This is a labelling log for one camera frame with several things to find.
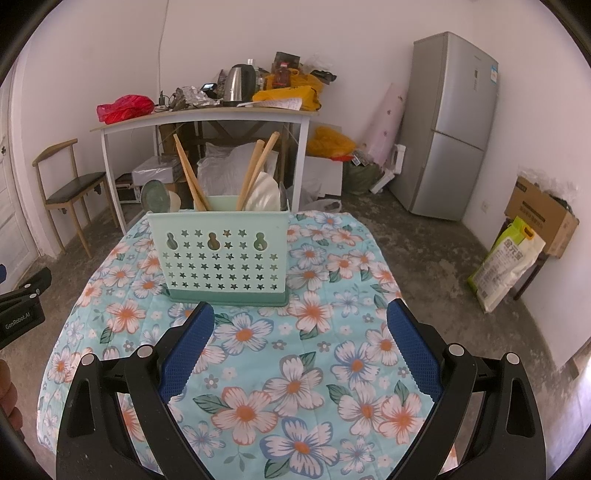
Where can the cream spoon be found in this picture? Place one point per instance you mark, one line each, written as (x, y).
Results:
(174, 201)

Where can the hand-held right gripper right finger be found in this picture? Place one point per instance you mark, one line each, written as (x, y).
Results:
(415, 350)

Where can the wooden chair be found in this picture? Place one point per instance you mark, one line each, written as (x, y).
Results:
(76, 187)

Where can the white spoon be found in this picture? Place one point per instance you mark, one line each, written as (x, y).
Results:
(265, 191)

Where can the floral teal tablecloth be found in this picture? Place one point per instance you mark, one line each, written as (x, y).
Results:
(258, 362)

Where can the dark wooden stool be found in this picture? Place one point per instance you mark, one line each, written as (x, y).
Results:
(531, 275)

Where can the large cardboard box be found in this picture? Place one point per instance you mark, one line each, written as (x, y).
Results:
(535, 212)

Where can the printed paper sheet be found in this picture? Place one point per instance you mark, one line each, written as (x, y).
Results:
(281, 104)

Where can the white cardboard box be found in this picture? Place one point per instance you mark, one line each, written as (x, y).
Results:
(323, 175)

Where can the clear plastic bag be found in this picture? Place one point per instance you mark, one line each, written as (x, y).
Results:
(323, 205)

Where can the wooden chopstick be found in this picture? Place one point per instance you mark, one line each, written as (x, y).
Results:
(258, 147)
(246, 182)
(185, 166)
(200, 194)
(267, 157)

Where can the dark green bag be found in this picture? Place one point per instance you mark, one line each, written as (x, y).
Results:
(362, 180)

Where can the yellow plastic bag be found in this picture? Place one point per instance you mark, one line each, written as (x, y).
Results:
(277, 94)
(330, 141)

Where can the grey spoon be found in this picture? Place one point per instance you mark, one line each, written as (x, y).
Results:
(283, 198)

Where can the red plastic bag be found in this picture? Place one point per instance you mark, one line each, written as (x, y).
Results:
(124, 108)

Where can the green plastic utensil holder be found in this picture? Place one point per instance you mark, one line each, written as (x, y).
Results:
(272, 221)

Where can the white plastic jug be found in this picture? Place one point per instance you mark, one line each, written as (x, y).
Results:
(398, 159)

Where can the white green rice bag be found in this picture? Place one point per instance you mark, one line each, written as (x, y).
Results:
(503, 263)

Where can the flat white box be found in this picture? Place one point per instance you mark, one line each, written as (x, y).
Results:
(154, 173)

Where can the white table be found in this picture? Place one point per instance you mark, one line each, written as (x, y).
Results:
(207, 115)

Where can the crumpled foil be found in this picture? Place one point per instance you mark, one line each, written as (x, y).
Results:
(194, 97)

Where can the white door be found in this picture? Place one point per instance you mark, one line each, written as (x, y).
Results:
(14, 207)

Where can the person's left hand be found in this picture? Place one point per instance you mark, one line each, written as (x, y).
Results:
(8, 392)

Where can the white plastic bag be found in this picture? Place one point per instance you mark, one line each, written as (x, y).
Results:
(221, 170)

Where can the white wall socket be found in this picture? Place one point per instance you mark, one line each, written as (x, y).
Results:
(485, 206)

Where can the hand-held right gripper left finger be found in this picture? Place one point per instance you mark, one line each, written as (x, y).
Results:
(187, 350)

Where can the pink rolled mat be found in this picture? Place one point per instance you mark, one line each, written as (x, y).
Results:
(385, 124)

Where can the steel electric kettle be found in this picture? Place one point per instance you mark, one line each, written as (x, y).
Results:
(240, 83)

